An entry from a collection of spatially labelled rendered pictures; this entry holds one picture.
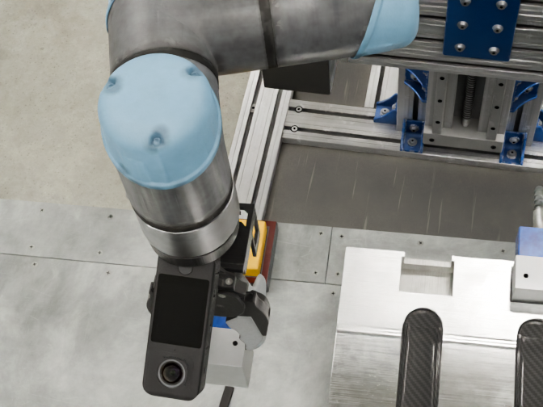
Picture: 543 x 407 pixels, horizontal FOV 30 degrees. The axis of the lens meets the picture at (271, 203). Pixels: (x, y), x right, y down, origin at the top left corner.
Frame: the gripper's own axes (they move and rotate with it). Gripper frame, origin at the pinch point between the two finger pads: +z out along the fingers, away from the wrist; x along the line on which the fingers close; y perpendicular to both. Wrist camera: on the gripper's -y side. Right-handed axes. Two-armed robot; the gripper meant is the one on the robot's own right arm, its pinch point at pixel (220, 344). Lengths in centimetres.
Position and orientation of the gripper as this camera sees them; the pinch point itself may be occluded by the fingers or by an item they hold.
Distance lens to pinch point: 93.3
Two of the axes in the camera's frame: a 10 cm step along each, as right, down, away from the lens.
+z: 0.8, 5.0, 8.6
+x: -9.9, -0.8, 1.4
